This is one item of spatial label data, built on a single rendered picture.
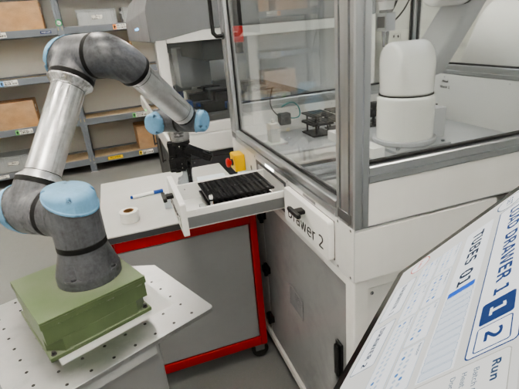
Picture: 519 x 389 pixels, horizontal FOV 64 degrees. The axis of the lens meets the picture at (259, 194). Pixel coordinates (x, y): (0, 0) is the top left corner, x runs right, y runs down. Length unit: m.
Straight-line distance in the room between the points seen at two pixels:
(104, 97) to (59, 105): 4.31
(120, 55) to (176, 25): 0.97
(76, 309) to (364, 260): 0.66
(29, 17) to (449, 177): 4.49
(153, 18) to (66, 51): 0.93
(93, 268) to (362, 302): 0.66
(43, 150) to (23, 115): 3.96
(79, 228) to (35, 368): 0.31
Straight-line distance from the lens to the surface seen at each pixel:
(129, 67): 1.17
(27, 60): 5.47
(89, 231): 1.02
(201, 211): 1.28
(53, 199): 1.01
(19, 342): 1.17
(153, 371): 1.24
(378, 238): 1.03
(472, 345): 0.40
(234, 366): 2.01
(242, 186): 1.40
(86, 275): 1.05
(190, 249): 1.61
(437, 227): 1.13
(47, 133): 1.16
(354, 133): 0.90
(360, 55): 0.88
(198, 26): 2.13
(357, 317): 1.13
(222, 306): 1.77
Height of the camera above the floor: 1.40
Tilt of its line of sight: 22 degrees down
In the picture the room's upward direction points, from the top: 5 degrees counter-clockwise
